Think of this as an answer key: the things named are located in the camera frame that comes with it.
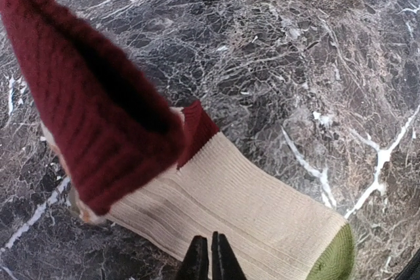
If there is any beige striped sock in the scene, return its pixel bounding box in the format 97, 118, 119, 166
1, 0, 355, 279

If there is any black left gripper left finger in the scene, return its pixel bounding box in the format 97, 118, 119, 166
175, 235, 209, 280

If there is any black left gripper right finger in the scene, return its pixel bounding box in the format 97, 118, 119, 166
211, 231, 247, 280

